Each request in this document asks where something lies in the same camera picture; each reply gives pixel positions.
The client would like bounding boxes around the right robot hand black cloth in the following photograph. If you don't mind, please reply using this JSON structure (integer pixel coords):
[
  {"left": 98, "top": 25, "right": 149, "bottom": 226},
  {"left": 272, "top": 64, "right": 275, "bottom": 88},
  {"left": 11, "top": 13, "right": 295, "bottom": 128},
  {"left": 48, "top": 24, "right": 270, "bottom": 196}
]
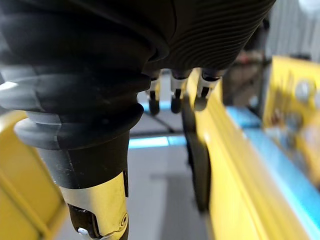
[{"left": 0, "top": 0, "right": 277, "bottom": 240}]

